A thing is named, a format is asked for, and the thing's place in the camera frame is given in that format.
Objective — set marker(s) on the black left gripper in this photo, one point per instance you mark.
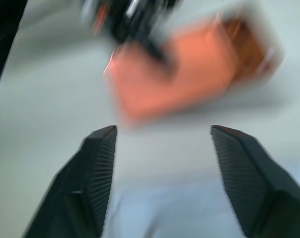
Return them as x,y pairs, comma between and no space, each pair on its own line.
125,19

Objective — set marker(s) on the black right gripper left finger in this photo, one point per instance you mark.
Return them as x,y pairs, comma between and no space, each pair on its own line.
78,193

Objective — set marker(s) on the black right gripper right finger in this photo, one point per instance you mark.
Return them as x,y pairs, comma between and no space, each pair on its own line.
261,188

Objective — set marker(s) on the orange box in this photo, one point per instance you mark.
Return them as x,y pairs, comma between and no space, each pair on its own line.
189,74

